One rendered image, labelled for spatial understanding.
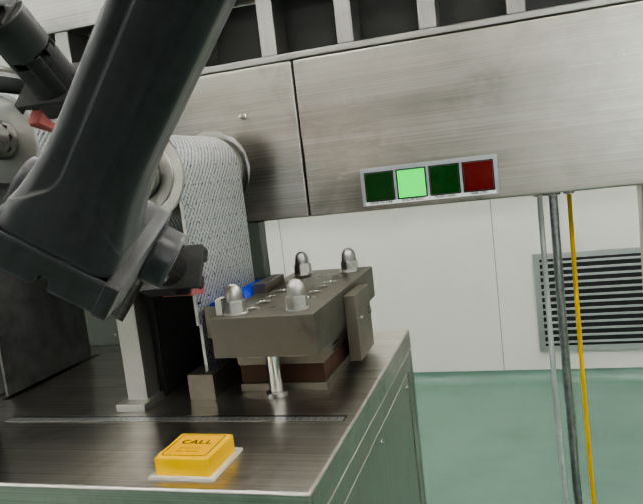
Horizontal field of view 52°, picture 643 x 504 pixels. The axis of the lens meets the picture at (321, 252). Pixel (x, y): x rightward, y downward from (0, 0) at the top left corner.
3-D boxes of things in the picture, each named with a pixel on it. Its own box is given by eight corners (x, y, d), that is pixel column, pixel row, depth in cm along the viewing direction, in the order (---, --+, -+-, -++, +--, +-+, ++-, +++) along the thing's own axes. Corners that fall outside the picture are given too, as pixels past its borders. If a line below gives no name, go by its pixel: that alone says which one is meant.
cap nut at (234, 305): (219, 316, 97) (215, 287, 97) (229, 311, 101) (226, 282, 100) (242, 315, 96) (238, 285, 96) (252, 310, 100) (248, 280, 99)
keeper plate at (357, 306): (350, 361, 109) (342, 296, 108) (363, 344, 119) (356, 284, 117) (365, 360, 108) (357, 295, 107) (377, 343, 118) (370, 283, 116)
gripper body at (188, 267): (204, 290, 94) (179, 273, 87) (142, 294, 97) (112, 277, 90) (209, 248, 96) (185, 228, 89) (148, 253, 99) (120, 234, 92)
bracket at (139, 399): (115, 414, 100) (83, 212, 96) (138, 398, 106) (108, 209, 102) (143, 414, 98) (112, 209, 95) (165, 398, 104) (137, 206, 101)
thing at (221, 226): (196, 325, 102) (179, 206, 99) (254, 294, 124) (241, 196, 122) (199, 325, 101) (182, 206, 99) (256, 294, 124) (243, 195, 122)
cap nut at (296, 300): (282, 312, 96) (278, 281, 95) (290, 306, 99) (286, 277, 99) (306, 310, 95) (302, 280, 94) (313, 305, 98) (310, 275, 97)
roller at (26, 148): (-25, 187, 110) (-40, 102, 109) (70, 180, 134) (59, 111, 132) (44, 178, 106) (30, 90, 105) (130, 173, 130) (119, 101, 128)
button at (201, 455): (155, 477, 76) (152, 457, 75) (184, 451, 82) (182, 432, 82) (210, 479, 74) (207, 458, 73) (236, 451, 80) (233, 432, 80)
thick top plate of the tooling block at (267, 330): (214, 358, 97) (209, 318, 97) (298, 300, 135) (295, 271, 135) (317, 355, 93) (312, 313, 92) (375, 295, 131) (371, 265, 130)
